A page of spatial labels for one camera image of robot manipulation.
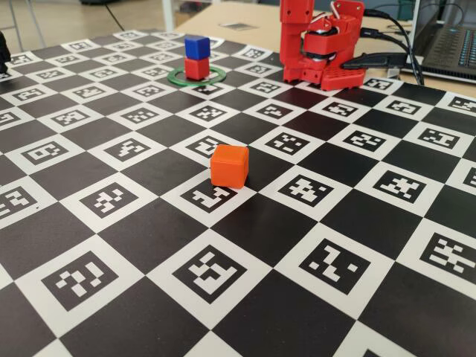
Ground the red cube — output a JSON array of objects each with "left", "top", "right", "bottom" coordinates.
[{"left": 184, "top": 57, "right": 210, "bottom": 81}]

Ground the blue cube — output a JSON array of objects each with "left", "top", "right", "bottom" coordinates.
[{"left": 184, "top": 36, "right": 210, "bottom": 60}]

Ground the orange cube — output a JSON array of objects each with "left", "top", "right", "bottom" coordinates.
[{"left": 210, "top": 144, "right": 250, "bottom": 189}]

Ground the black white marker checkerboard mat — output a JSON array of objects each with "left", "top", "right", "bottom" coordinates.
[{"left": 0, "top": 29, "right": 476, "bottom": 357}]

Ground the white table leg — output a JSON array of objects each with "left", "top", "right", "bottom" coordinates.
[{"left": 161, "top": 0, "right": 176, "bottom": 33}]

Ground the dark laptop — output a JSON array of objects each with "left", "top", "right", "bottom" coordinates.
[{"left": 403, "top": 0, "right": 476, "bottom": 85}]

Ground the grey metal chair leg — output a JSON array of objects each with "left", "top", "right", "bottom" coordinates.
[
  {"left": 7, "top": 0, "right": 24, "bottom": 51},
  {"left": 26, "top": 0, "right": 46, "bottom": 48}
]

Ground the black tripod leg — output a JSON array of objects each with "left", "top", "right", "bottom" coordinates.
[{"left": 0, "top": 31, "right": 12, "bottom": 74}]

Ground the green ring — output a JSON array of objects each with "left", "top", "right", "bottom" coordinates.
[{"left": 166, "top": 65, "right": 227, "bottom": 89}]

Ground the black flat cable connector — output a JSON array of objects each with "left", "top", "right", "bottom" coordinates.
[{"left": 341, "top": 51, "right": 406, "bottom": 71}]

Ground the thick black cable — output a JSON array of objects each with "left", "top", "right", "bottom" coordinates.
[
  {"left": 363, "top": 9, "right": 425, "bottom": 86},
  {"left": 359, "top": 28, "right": 416, "bottom": 75}
]

